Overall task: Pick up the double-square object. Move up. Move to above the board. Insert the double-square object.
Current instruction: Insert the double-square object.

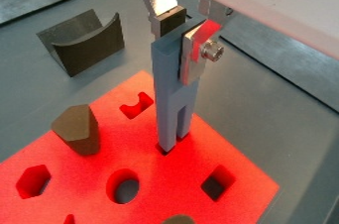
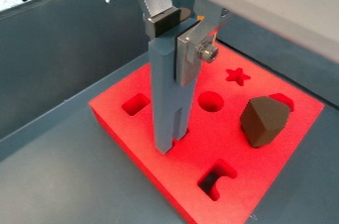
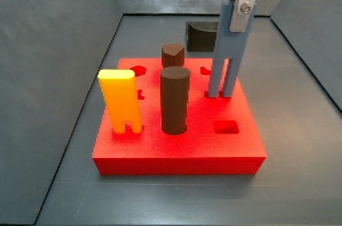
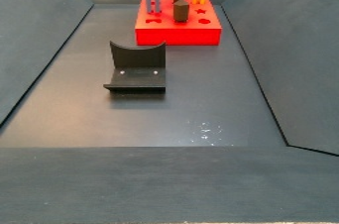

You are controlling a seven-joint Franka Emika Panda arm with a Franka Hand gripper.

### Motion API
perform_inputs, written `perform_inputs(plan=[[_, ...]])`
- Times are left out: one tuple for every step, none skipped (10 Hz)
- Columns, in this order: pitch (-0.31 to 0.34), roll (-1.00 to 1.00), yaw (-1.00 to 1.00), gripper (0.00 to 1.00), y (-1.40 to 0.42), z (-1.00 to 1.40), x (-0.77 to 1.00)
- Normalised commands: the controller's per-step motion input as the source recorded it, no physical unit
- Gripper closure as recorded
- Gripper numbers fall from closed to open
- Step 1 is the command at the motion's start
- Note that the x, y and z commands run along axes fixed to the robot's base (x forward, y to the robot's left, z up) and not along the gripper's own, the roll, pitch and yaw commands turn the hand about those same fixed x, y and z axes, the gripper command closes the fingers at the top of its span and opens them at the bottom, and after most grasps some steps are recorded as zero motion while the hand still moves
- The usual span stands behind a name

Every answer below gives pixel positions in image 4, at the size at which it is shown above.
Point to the red shape sorting board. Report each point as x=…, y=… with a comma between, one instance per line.
x=157, y=28

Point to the black curved holder stand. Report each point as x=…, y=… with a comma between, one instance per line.
x=139, y=68

